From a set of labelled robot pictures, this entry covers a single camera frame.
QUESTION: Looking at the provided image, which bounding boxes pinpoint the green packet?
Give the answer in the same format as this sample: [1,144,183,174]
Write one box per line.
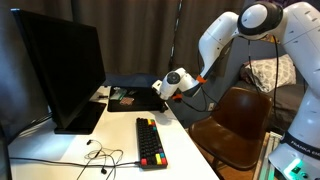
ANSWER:
[109,87,128,101]

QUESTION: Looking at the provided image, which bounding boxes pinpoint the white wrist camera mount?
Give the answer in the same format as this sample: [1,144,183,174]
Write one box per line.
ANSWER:
[151,79,165,100]

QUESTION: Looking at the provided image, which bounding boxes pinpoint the patterned grey pillow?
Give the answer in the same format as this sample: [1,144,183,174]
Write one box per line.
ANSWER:
[239,53,297,94]

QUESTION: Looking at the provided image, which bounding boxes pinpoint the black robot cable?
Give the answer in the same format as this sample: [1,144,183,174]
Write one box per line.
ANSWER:
[179,34,281,118]

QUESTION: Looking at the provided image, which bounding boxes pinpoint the pink patterned small card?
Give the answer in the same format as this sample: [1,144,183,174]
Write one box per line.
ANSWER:
[119,96,135,107]

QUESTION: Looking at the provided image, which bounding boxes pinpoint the black wired earphones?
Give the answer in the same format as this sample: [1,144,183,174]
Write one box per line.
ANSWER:
[75,139,125,180]

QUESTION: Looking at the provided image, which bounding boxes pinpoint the grey bed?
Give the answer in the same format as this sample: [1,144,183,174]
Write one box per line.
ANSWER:
[233,79,308,134]

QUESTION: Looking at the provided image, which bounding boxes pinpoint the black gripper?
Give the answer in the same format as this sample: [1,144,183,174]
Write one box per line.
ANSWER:
[157,94,172,114]

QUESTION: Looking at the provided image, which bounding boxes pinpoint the light robot mount frame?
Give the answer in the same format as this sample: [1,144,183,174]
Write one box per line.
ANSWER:
[252,131,283,180]

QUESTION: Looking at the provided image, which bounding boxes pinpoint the black keyboard cable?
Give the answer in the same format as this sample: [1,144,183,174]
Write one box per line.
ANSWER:
[9,156,141,168]

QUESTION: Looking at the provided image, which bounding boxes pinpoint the brown curtain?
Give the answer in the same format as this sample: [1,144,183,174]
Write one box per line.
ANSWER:
[172,0,245,78]
[0,0,178,77]

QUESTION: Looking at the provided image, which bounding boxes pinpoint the black keyboard with coloured keys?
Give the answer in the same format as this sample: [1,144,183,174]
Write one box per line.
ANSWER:
[135,117,169,170]

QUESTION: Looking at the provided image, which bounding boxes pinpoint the black mouse pad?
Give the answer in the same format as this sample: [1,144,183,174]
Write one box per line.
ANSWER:
[107,86,168,113]

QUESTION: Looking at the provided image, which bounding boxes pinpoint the brown leather chair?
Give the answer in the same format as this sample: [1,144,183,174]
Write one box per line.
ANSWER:
[188,86,274,180]

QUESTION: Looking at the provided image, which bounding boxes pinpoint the black computer monitor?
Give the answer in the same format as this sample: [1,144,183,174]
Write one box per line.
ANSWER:
[9,8,108,136]

